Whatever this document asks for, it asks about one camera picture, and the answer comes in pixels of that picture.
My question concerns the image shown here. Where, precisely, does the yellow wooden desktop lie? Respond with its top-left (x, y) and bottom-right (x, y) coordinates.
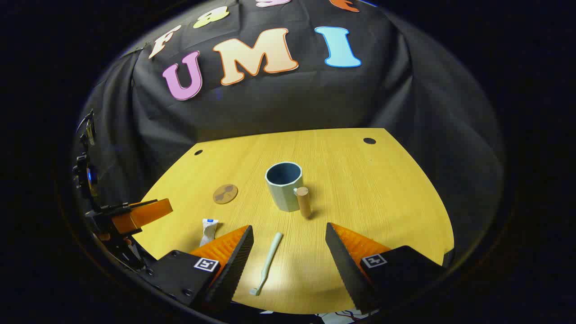
top-left (133, 128), bottom-right (455, 315)

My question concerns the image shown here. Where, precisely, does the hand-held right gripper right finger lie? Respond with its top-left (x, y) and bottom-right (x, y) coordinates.
top-left (325, 222), bottom-right (450, 313)

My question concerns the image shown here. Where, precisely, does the black backdrop cloth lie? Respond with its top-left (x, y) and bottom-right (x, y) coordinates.
top-left (72, 0), bottom-right (507, 270)

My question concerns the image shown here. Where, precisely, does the pale green cup wooden handle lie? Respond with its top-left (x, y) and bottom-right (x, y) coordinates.
top-left (265, 162), bottom-right (312, 219)

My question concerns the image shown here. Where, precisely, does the white toothpaste tube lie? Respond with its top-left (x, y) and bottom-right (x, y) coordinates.
top-left (199, 218), bottom-right (220, 248)

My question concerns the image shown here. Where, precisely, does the pale green toothbrush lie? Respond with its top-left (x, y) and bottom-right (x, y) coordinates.
top-left (250, 232), bottom-right (283, 297)

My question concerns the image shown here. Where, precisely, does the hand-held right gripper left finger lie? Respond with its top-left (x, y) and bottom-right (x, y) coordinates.
top-left (142, 225), bottom-right (255, 314)

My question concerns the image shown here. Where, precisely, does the round brown coaster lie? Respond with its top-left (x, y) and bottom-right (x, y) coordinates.
top-left (212, 184), bottom-right (239, 205)

